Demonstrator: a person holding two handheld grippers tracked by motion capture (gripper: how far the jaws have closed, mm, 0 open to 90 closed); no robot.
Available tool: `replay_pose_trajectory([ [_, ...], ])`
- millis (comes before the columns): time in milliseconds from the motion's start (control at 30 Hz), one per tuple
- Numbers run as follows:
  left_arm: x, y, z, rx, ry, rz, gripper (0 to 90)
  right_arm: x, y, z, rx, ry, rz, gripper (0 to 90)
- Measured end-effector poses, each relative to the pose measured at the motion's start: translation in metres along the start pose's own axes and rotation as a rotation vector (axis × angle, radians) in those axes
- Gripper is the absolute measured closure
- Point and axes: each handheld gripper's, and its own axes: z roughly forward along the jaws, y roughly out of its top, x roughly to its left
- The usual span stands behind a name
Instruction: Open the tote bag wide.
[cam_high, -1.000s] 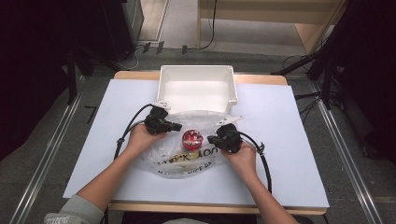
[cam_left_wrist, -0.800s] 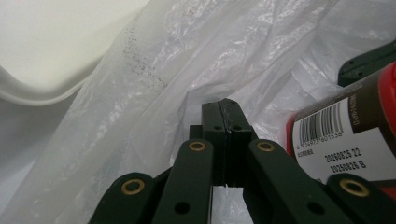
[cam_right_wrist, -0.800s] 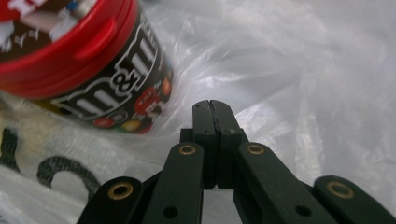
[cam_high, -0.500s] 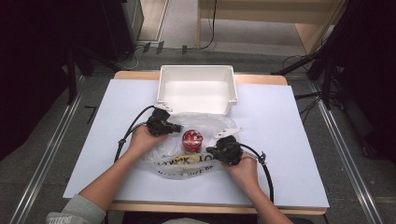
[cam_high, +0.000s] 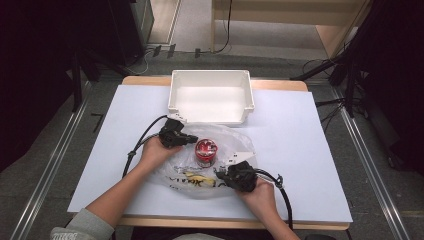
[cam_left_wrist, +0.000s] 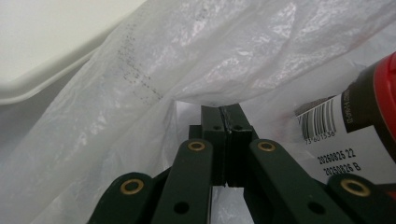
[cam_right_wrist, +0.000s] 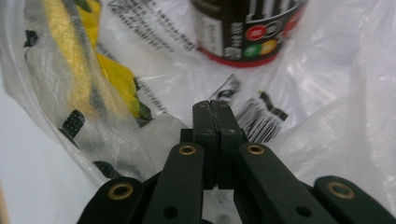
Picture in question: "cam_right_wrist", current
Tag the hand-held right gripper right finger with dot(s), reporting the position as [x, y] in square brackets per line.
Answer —
[229, 137]

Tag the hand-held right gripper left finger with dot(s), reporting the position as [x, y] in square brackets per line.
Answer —
[205, 137]

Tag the white smiley plastic bag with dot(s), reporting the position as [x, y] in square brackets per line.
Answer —
[327, 93]

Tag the black can with red rim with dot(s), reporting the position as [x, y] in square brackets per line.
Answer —
[246, 28]

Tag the white table mat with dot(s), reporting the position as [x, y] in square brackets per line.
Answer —
[28, 161]

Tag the wooden table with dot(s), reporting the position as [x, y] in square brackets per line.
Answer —
[2, 208]

